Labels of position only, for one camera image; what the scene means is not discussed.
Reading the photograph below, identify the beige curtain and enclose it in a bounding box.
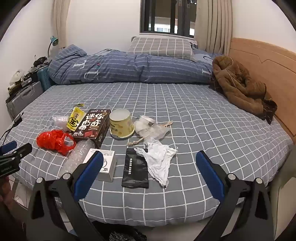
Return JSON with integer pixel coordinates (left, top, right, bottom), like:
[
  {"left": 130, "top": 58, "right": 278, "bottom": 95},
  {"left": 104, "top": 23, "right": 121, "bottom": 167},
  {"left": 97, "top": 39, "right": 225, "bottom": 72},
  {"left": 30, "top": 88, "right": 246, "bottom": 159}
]
[
  {"left": 194, "top": 0, "right": 233, "bottom": 55},
  {"left": 52, "top": 0, "right": 70, "bottom": 48}
]

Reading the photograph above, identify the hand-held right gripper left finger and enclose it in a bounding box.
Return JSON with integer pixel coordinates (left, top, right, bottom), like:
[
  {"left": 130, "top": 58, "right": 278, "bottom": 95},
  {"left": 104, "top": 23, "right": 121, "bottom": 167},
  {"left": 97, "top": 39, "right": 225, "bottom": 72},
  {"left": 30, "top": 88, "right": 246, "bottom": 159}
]
[{"left": 26, "top": 151, "right": 104, "bottom": 241}]

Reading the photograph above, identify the small white box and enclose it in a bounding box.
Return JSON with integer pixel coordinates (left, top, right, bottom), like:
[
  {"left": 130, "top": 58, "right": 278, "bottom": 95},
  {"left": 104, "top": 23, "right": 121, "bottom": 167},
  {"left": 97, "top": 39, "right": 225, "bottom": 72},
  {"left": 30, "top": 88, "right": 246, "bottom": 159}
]
[{"left": 82, "top": 148, "right": 116, "bottom": 182}]

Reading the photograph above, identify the wooden headboard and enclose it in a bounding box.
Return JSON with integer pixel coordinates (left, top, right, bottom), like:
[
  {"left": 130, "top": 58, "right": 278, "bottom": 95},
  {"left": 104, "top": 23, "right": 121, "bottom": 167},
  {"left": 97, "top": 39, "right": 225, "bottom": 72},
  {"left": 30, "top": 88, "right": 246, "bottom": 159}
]
[{"left": 228, "top": 38, "right": 296, "bottom": 149}]

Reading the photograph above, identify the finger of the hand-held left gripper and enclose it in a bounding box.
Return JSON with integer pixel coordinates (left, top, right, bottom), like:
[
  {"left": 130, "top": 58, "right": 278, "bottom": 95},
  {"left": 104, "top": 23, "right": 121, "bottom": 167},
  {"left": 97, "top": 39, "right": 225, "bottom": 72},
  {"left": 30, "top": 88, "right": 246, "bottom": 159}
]
[
  {"left": 0, "top": 141, "right": 18, "bottom": 154},
  {"left": 0, "top": 143, "right": 33, "bottom": 167}
]

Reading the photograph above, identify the clear plastic bag with string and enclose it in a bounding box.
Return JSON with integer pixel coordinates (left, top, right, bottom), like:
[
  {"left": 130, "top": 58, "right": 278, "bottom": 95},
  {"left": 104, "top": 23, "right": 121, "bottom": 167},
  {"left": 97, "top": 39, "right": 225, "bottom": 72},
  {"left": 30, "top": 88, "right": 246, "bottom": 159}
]
[{"left": 127, "top": 120, "right": 174, "bottom": 146}]

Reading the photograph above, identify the yellow paper cup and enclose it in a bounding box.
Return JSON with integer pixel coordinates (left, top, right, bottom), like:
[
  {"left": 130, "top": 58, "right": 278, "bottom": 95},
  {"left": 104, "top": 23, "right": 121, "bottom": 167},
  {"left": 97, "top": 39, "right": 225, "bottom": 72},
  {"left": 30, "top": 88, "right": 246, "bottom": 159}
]
[{"left": 109, "top": 109, "right": 135, "bottom": 139}]

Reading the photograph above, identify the white tissue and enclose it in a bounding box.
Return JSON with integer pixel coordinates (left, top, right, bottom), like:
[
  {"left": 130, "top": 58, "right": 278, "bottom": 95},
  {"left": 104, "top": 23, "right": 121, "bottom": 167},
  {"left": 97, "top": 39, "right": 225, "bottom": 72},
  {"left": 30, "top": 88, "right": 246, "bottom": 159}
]
[{"left": 134, "top": 141, "right": 178, "bottom": 187}]

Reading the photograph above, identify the brown padded jacket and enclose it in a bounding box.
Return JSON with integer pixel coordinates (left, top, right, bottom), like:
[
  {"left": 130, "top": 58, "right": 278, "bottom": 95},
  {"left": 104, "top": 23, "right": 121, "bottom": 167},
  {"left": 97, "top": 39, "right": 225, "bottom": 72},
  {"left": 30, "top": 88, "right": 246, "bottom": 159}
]
[{"left": 211, "top": 56, "right": 278, "bottom": 125}]

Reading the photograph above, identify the person's left hand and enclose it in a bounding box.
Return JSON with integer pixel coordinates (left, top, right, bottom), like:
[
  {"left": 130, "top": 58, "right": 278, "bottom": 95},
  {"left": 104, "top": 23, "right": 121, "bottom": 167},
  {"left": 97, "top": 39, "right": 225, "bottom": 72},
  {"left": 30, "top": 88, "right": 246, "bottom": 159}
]
[{"left": 0, "top": 176, "right": 15, "bottom": 210}]

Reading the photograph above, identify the clear bubble wrap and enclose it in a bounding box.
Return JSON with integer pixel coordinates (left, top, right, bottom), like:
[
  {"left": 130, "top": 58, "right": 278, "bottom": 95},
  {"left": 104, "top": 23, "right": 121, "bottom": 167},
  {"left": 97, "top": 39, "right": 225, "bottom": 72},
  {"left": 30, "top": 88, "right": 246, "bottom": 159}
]
[{"left": 61, "top": 140, "right": 95, "bottom": 179}]

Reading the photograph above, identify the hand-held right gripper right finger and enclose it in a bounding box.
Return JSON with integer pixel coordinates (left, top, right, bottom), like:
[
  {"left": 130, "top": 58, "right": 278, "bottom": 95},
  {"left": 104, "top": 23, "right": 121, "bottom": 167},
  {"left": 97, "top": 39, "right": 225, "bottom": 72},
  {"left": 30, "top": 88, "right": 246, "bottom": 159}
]
[{"left": 195, "top": 150, "right": 278, "bottom": 241}]

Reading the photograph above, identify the black foil packet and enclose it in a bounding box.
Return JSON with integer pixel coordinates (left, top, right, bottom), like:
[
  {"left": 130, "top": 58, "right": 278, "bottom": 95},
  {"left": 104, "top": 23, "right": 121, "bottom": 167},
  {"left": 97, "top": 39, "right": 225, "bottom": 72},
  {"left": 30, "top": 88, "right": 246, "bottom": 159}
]
[{"left": 122, "top": 148, "right": 148, "bottom": 189}]

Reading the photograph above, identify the grey suitcase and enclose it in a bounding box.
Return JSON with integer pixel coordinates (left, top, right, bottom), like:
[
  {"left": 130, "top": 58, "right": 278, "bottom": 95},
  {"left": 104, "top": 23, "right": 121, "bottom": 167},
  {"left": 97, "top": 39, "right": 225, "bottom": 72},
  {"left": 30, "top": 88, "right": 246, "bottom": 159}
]
[{"left": 6, "top": 81, "right": 44, "bottom": 118}]

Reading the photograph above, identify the black charger with cable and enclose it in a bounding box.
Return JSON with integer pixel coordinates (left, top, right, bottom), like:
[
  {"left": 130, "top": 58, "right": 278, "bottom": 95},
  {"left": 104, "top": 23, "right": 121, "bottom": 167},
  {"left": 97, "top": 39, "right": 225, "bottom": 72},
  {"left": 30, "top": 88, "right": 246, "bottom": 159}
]
[{"left": 0, "top": 112, "right": 24, "bottom": 144}]

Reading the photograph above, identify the small clear plastic wrapper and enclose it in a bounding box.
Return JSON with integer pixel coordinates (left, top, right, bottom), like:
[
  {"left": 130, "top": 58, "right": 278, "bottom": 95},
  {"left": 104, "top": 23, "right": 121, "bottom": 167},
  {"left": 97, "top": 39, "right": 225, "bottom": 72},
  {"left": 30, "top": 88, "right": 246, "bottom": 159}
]
[{"left": 52, "top": 115, "right": 70, "bottom": 130}]

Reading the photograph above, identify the teal desk lamp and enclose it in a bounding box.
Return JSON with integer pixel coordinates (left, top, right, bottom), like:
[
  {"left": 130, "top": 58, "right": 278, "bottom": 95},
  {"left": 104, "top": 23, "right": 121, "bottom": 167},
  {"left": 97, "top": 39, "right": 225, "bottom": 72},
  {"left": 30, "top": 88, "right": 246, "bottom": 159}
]
[{"left": 47, "top": 36, "right": 59, "bottom": 58}]

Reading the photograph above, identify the yellow snack packet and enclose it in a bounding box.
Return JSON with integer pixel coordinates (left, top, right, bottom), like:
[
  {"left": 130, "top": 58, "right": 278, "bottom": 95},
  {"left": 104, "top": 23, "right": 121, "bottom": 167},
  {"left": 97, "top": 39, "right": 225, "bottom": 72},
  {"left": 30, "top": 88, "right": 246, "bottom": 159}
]
[{"left": 66, "top": 107, "right": 86, "bottom": 131}]

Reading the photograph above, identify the black clutter pile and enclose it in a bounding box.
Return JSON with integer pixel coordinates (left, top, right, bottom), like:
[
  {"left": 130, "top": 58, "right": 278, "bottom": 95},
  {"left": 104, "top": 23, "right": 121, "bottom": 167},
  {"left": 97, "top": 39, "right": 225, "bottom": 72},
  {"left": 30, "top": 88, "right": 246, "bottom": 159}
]
[{"left": 33, "top": 56, "right": 50, "bottom": 67}]

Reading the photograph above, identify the black trash bag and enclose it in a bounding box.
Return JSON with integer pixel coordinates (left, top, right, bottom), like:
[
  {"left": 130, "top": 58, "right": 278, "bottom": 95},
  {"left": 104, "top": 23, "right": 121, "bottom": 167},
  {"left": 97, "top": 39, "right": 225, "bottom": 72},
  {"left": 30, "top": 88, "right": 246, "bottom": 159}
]
[{"left": 109, "top": 230, "right": 147, "bottom": 241}]

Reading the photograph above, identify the white bedside furniture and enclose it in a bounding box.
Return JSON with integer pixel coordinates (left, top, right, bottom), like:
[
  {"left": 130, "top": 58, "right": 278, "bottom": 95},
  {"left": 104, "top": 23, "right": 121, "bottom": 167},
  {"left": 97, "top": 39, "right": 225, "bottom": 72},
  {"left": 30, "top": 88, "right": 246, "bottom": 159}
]
[{"left": 270, "top": 169, "right": 296, "bottom": 209}]

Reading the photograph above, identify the red plastic bag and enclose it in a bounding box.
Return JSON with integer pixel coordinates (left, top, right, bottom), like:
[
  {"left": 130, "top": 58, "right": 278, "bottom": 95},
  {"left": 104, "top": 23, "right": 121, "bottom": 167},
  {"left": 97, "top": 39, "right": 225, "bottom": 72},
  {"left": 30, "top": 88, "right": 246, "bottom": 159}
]
[{"left": 36, "top": 130, "right": 77, "bottom": 155}]

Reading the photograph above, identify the blue striped quilt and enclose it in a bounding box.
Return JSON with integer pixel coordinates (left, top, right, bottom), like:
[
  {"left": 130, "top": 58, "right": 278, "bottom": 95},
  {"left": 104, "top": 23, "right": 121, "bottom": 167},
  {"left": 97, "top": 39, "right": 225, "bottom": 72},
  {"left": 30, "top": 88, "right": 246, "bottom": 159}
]
[{"left": 48, "top": 44, "right": 223, "bottom": 84}]

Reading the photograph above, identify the teal suitcase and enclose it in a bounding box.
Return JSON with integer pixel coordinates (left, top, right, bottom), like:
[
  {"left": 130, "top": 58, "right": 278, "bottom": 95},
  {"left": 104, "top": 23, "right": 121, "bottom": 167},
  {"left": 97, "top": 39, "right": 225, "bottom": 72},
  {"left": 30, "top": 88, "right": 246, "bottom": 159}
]
[{"left": 37, "top": 67, "right": 53, "bottom": 91}]

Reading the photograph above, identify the dark framed window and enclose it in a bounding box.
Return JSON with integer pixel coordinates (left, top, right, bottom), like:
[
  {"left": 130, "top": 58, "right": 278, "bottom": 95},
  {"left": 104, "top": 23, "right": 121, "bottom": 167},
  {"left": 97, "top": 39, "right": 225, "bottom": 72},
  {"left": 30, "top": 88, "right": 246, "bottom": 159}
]
[{"left": 140, "top": 0, "right": 197, "bottom": 37}]

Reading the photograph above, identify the grey checked pillow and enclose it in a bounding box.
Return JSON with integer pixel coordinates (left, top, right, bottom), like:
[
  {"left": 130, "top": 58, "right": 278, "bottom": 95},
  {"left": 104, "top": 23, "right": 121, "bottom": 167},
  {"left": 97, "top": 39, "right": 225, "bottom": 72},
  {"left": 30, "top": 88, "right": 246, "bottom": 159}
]
[{"left": 127, "top": 37, "right": 196, "bottom": 60}]

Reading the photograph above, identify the white round object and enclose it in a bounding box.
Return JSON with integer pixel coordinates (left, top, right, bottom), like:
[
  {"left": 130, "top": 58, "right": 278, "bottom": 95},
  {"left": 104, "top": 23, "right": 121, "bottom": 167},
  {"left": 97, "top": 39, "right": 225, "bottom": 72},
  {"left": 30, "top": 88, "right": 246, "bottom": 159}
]
[{"left": 11, "top": 70, "right": 25, "bottom": 84}]

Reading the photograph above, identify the brown chocolate biscuit box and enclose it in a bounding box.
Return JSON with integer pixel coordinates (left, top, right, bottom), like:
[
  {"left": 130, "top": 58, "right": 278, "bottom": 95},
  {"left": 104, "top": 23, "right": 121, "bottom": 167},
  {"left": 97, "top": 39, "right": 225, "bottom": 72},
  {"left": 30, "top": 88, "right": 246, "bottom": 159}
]
[{"left": 73, "top": 109, "right": 111, "bottom": 149}]

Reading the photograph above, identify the bed with grey checked sheet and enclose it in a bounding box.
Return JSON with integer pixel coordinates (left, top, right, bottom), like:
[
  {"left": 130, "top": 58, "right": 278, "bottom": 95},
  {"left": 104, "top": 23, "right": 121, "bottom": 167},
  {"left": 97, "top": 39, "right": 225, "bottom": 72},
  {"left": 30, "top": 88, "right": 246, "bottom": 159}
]
[{"left": 3, "top": 82, "right": 294, "bottom": 226}]

